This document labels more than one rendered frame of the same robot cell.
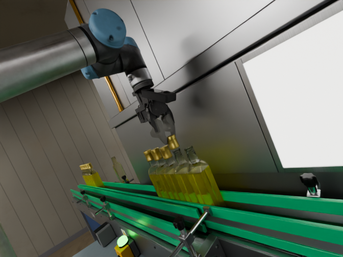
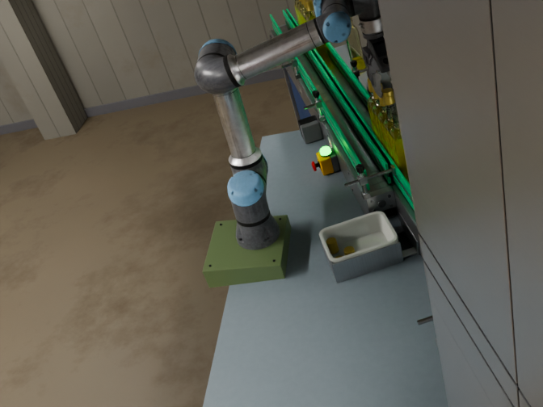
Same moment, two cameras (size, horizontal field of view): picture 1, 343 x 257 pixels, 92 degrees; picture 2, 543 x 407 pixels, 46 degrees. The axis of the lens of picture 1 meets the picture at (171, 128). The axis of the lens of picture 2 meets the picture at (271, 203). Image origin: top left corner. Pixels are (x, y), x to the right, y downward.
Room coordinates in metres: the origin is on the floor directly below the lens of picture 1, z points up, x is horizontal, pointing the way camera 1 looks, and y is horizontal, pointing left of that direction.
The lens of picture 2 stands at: (-1.07, -0.82, 2.13)
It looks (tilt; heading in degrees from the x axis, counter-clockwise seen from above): 34 degrees down; 41
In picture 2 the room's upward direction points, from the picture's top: 18 degrees counter-clockwise
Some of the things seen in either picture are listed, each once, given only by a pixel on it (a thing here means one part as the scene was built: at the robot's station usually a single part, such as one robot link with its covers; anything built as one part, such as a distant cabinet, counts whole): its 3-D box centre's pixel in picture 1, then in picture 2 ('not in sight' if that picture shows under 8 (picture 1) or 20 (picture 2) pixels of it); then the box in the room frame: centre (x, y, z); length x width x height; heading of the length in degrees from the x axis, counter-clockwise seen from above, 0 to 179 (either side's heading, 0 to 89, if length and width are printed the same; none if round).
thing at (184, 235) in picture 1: (193, 233); (370, 179); (0.41, 0.06, 0.95); 0.17 x 0.03 x 0.12; 131
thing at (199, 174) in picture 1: (207, 191); (403, 154); (0.51, -0.02, 0.99); 0.06 x 0.06 x 0.21; 43
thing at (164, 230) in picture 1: (95, 202); (307, 80); (1.09, 0.66, 0.93); 1.75 x 0.01 x 0.08; 41
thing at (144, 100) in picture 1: (148, 102); (376, 48); (0.57, 0.04, 1.32); 0.09 x 0.08 x 0.12; 43
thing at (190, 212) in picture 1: (105, 195); (323, 75); (1.14, 0.61, 0.93); 1.75 x 0.01 x 0.08; 41
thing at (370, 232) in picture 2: not in sight; (359, 245); (0.26, 0.06, 0.80); 0.22 x 0.17 x 0.09; 131
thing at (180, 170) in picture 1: (193, 190); (397, 145); (0.55, 0.02, 0.99); 0.06 x 0.06 x 0.21; 43
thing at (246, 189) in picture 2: not in sight; (247, 195); (0.22, 0.41, 0.98); 0.13 x 0.12 x 0.14; 29
